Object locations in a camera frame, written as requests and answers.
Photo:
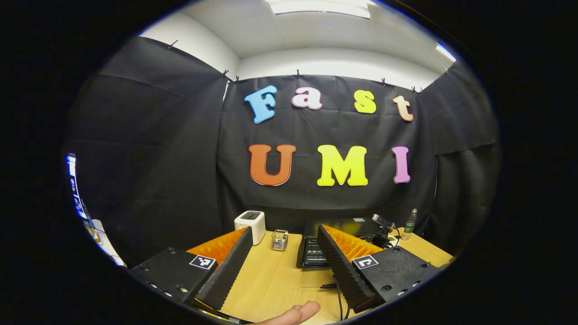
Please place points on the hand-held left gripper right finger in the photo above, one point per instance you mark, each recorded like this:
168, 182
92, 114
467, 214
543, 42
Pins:
343, 275

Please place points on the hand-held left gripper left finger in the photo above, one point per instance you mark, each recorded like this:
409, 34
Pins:
230, 271

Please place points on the black electric oven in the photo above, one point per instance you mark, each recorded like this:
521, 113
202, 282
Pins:
311, 253

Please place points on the clear plastic water bottle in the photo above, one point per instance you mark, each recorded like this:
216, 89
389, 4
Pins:
410, 225

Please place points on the white toaster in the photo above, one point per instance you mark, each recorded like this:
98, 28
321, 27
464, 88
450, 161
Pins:
253, 225

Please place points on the white printed board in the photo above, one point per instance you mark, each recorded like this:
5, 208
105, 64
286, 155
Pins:
101, 239

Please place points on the black backdrop cloth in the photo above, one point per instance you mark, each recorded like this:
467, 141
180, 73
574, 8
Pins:
158, 158

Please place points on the small ceiling light panel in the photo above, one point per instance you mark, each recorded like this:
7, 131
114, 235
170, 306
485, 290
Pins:
445, 52

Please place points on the large ceiling light panel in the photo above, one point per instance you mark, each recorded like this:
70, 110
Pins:
320, 6

